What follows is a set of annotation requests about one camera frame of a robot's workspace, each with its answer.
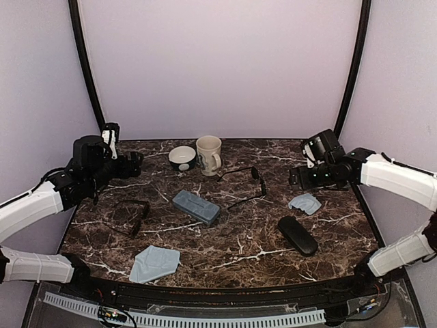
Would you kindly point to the thin wire-frame sunglasses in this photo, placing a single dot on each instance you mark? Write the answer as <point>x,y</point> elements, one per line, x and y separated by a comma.
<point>255,176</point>

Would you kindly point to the large blue cleaning cloth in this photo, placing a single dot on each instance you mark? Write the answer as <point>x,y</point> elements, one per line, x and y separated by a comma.
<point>154,263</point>

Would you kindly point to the cream seahorse mug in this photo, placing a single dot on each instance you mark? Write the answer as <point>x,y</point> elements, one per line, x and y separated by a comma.
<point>209,154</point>

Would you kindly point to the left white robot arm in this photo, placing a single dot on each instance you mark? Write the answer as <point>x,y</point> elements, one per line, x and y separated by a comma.
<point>94,163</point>

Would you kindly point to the green circuit board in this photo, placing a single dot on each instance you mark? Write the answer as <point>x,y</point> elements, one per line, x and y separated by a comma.
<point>108,314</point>

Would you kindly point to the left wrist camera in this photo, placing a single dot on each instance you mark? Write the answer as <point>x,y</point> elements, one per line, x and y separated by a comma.
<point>110,135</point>

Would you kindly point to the black glasses case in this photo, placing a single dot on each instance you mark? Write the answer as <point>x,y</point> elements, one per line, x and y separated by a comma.
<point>297,236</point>

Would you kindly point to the thick black-frame sunglasses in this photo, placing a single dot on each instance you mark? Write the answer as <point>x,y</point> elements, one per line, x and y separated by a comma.
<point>128,216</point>

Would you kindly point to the black left frame post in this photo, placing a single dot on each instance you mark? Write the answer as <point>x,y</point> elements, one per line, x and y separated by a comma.
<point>81,49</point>

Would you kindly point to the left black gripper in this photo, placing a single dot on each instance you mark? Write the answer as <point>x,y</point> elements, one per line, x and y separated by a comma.
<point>126,173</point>

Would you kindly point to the white slotted cable duct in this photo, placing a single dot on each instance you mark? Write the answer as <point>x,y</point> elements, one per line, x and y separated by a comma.
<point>167,316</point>

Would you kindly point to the black front table rail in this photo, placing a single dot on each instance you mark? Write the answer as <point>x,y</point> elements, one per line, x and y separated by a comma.
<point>328,292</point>

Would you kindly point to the black frame post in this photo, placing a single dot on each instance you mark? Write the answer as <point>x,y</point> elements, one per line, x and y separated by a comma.
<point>81,49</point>
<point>355,65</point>

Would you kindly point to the white and teal bowl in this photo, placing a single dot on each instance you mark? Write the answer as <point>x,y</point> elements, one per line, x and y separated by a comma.
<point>182,158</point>

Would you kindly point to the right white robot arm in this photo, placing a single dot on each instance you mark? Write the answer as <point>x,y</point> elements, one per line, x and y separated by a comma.
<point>366,167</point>

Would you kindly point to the small blue cleaning cloth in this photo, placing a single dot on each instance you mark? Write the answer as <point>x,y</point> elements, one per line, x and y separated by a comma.
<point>306,203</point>

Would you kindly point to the black right frame post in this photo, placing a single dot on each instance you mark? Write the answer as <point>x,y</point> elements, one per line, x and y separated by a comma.
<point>355,65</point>

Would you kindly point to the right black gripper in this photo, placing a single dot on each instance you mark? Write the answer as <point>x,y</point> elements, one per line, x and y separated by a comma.
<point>306,183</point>

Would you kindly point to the blue-grey glasses case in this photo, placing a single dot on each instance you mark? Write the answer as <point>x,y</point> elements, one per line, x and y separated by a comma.
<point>197,207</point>

